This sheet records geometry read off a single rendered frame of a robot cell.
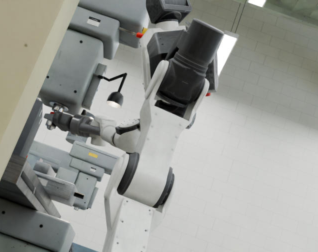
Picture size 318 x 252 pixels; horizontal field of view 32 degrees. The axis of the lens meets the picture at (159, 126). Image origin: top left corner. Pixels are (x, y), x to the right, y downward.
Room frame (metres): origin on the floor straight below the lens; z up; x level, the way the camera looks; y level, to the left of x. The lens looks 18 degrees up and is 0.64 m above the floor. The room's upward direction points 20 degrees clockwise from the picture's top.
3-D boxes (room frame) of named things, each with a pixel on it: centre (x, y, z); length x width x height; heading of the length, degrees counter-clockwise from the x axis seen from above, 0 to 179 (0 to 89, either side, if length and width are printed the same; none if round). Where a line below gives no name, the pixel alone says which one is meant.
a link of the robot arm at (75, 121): (2.28, 0.35, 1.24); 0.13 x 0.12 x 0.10; 157
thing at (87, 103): (2.32, 0.32, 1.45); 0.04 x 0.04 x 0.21; 89
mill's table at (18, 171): (2.25, 0.43, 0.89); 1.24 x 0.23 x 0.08; 179
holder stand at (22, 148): (1.75, 0.43, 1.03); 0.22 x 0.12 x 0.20; 6
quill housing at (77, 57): (2.32, 0.44, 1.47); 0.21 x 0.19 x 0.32; 179
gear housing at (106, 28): (2.32, 0.48, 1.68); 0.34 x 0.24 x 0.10; 89
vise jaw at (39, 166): (2.29, 0.38, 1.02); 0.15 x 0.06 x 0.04; 177
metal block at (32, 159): (2.29, 0.43, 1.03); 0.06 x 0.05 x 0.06; 177
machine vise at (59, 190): (2.29, 0.40, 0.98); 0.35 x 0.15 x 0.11; 87
